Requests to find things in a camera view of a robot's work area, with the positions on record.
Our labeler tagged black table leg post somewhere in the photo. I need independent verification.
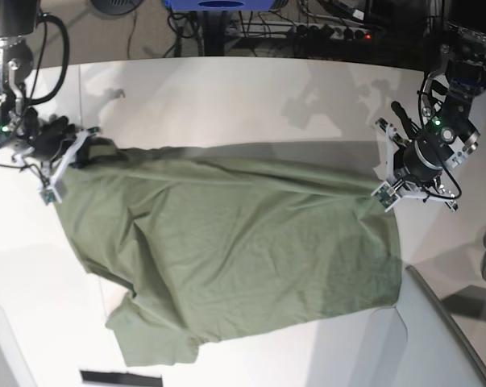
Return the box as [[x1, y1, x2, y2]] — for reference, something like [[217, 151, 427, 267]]
[[201, 10, 228, 56]]

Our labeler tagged blue plastic bin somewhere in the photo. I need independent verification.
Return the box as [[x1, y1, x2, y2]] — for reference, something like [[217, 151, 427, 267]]
[[164, 0, 275, 11]]

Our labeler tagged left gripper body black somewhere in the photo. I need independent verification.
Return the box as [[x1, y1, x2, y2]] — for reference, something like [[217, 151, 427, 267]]
[[395, 136, 448, 189]]

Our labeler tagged black round fan base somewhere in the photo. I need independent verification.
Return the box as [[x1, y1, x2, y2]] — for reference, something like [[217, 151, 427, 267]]
[[90, 0, 143, 16]]

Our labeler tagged green t-shirt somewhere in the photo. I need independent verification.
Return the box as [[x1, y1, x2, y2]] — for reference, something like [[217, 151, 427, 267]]
[[56, 141, 402, 367]]

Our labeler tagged power strip with red light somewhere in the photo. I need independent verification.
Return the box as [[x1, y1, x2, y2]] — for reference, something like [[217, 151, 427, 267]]
[[295, 24, 374, 43]]

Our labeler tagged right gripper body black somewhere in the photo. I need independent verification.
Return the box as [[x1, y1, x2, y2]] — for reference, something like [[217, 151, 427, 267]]
[[28, 124, 76, 161]]

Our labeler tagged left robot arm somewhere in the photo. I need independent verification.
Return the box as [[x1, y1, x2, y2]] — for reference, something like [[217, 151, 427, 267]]
[[386, 25, 486, 199]]

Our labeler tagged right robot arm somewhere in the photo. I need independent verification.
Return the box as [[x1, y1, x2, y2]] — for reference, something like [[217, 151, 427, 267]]
[[0, 1, 78, 164]]

